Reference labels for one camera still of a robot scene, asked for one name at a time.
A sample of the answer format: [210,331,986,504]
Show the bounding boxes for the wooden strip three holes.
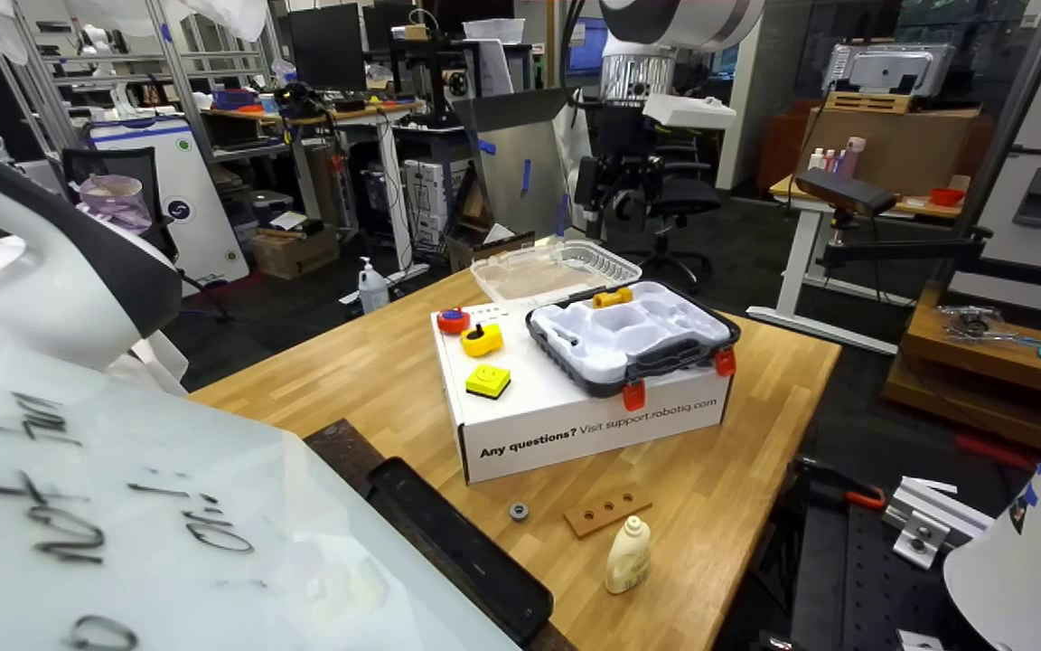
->
[561,485,657,544]

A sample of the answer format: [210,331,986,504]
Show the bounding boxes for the cluttered white leg desk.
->
[198,94,434,287]

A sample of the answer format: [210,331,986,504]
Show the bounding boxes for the purple cloth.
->
[76,170,156,237]

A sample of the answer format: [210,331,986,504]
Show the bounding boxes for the small cardboard box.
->
[246,222,345,287]

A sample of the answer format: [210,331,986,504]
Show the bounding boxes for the white cabinet machine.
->
[946,0,1041,318]

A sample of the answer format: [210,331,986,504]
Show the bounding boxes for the wooden pallet shelf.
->
[880,281,1041,455]

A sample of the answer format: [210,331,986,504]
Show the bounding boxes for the white machine blue logo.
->
[85,114,253,295]

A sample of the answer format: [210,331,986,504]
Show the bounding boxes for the whiteboard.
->
[0,318,525,651]

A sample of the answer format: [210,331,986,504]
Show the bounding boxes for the orange handled tool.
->
[800,463,896,514]

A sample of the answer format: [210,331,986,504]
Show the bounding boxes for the yellow toy bolt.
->
[590,281,637,313]

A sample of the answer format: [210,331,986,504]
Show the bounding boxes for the white standing desk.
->
[745,168,986,362]

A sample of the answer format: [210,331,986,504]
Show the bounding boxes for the black toy case white tray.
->
[525,280,745,401]

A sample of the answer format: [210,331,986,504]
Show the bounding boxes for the white rounded machine housing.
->
[941,379,1041,651]

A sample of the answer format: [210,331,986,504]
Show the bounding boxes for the small cream bottle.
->
[600,514,657,596]

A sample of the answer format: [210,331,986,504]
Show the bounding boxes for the black office chair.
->
[569,86,728,299]

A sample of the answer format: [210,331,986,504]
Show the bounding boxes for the silver metal bracket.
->
[884,471,999,571]

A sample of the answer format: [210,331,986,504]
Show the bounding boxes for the yellow toy block round knob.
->
[459,318,505,362]

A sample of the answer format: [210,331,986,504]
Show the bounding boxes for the black computer monitor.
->
[282,0,369,97]

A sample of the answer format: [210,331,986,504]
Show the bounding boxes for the large cardboard box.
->
[800,103,992,199]

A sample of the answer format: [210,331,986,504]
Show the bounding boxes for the black perforated platform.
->
[714,449,993,651]

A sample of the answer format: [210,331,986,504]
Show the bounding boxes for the grey panel blue tape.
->
[472,86,572,240]

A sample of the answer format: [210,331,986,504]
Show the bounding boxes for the white grey equipment box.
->
[820,40,959,105]

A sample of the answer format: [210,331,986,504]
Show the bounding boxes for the clear pump bottle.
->
[356,254,393,318]

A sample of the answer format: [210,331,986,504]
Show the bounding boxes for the white cardboard box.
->
[426,281,738,490]

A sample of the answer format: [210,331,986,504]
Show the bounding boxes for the clear plastic case lid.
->
[467,232,649,309]

